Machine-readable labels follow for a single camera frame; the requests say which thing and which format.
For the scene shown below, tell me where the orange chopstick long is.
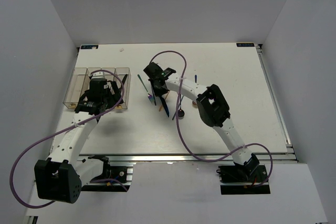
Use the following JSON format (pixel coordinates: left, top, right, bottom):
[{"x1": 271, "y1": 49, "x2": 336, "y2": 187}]
[{"x1": 159, "y1": 91, "x2": 170, "y2": 113}]

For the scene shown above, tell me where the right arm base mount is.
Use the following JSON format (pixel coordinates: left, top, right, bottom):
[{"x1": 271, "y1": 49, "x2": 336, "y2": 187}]
[{"x1": 216, "y1": 165, "x2": 271, "y2": 195}]

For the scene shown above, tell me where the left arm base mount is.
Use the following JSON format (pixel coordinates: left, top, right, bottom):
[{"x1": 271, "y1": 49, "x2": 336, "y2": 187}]
[{"x1": 75, "y1": 155, "x2": 133, "y2": 192}]

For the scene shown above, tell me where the rainbow spoon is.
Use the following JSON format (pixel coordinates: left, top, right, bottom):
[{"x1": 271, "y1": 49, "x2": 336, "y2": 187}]
[{"x1": 192, "y1": 75, "x2": 197, "y2": 108}]

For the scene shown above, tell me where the black spoon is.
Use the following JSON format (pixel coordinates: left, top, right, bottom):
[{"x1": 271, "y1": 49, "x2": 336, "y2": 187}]
[{"x1": 177, "y1": 96, "x2": 185, "y2": 119}]

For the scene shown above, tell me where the left blue table label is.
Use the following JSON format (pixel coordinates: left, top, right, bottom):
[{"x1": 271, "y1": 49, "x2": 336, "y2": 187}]
[{"x1": 80, "y1": 45, "x2": 99, "y2": 50}]

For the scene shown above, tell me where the blue chopstick near fork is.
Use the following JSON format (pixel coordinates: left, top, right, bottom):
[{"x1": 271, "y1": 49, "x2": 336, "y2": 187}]
[{"x1": 149, "y1": 79, "x2": 156, "y2": 106}]

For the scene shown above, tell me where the aluminium table frame rail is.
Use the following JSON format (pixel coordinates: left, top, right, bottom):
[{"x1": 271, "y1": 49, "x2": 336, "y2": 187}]
[{"x1": 255, "y1": 44, "x2": 298, "y2": 162}]

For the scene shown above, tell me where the rainbow fork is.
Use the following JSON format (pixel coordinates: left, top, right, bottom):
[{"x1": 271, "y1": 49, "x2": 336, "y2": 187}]
[{"x1": 137, "y1": 74, "x2": 156, "y2": 105}]

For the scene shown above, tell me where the right blue table label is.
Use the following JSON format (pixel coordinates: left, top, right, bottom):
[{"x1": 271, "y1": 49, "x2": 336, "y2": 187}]
[{"x1": 236, "y1": 42, "x2": 255, "y2": 47}]

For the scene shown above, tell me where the blue table label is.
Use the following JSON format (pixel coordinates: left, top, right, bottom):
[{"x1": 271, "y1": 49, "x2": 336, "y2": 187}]
[
  {"x1": 236, "y1": 42, "x2": 255, "y2": 47},
  {"x1": 80, "y1": 45, "x2": 99, "y2": 50}
]

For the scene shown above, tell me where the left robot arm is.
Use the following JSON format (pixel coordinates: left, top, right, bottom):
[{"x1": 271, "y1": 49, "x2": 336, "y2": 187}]
[{"x1": 34, "y1": 77, "x2": 122, "y2": 204}]

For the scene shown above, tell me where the black knife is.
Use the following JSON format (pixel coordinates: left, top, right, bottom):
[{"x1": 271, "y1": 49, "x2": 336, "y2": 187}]
[{"x1": 119, "y1": 74, "x2": 129, "y2": 93}]

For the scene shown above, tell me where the blue knife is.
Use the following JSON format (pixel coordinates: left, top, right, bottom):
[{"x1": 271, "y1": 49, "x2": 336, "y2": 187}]
[{"x1": 159, "y1": 96, "x2": 170, "y2": 117}]

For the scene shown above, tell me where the clear four-compartment container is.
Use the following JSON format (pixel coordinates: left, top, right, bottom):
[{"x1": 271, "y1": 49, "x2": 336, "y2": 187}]
[{"x1": 63, "y1": 67, "x2": 131, "y2": 114}]

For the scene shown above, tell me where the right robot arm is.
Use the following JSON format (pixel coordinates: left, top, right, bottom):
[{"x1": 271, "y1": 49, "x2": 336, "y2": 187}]
[{"x1": 144, "y1": 62, "x2": 259, "y2": 182}]

